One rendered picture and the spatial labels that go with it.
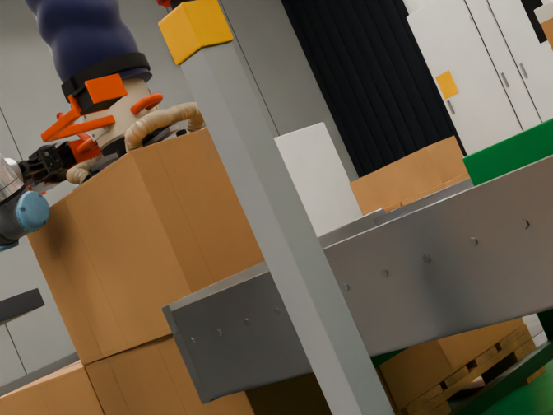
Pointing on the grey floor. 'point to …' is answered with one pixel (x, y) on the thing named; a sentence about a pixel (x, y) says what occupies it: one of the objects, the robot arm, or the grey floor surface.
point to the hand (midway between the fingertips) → (74, 157)
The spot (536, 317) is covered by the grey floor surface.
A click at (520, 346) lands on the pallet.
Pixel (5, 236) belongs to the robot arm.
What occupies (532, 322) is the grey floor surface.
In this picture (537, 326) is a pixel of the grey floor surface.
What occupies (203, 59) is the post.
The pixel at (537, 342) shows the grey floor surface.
